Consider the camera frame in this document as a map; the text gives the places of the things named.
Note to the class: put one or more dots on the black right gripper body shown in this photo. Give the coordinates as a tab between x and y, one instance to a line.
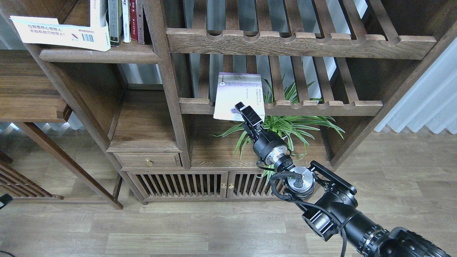
267	145

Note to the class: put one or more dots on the brass drawer knob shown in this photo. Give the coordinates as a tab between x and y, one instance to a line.
149	162

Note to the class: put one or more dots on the dark wooden bookshelf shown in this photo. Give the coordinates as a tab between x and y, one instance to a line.
154	101

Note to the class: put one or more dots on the white curtain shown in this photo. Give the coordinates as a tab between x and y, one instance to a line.
432	100

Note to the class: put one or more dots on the wooden side table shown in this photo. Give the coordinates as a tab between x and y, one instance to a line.
28	97

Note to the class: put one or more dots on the green spider plant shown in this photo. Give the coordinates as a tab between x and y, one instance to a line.
285	126

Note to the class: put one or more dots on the large white book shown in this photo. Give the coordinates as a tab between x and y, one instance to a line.
40	30

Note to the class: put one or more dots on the white upright book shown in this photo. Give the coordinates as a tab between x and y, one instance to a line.
126	20

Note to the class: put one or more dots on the red upright book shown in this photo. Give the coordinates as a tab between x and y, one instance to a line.
133	20

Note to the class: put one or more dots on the grey upright book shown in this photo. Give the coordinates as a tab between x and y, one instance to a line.
140	22

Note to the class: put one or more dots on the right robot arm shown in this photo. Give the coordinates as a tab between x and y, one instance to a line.
328	201

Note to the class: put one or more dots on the yellow and grey book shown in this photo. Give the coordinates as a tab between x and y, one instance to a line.
115	21

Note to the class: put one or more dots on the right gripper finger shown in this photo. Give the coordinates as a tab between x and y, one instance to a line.
251	118

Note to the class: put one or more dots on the pale purple book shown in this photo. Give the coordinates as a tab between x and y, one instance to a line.
233	88

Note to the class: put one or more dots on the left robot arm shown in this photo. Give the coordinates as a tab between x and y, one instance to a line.
5	199

